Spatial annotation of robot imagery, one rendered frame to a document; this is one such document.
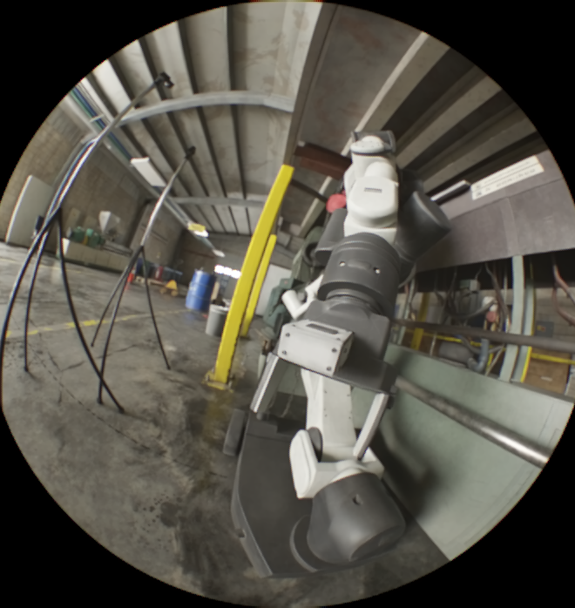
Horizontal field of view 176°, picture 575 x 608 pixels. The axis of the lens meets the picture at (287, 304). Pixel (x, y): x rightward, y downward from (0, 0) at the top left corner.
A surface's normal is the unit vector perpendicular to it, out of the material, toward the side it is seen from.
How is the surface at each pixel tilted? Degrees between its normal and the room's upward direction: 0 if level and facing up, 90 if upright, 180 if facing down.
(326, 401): 38
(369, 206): 70
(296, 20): 171
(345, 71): 180
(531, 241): 90
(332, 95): 180
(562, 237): 90
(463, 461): 90
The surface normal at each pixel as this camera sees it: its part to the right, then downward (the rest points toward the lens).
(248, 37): -0.14, 0.99
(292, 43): -0.43, 0.90
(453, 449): -0.95, -0.29
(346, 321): -0.31, -0.47
